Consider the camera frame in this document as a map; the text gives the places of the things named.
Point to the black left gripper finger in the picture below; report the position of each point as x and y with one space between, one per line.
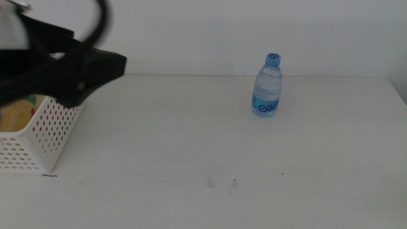
101 66
38 79

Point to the yellow juice bottle white cap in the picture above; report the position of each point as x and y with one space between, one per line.
16 116

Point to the clear water bottle blue cap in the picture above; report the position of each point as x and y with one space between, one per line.
267 86

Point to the white perforated plastic basket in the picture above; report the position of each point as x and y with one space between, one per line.
28 140

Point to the small black thread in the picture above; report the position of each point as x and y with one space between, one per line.
50 175

